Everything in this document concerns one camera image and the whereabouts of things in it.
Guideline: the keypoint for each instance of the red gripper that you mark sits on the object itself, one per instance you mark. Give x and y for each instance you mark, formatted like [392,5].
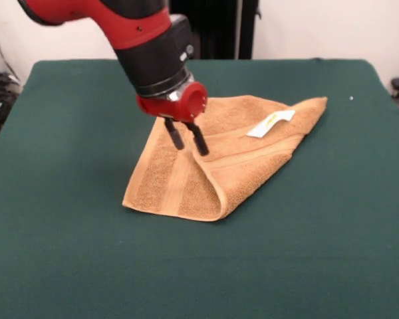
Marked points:
[173,108]

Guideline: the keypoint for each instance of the tan terry towel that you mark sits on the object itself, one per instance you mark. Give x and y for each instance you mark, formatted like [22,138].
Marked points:
[252,159]

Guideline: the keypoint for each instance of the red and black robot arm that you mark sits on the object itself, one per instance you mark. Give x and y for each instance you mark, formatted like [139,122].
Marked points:
[136,20]

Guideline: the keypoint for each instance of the dark green table cloth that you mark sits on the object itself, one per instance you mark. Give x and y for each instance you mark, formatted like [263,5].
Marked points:
[86,249]

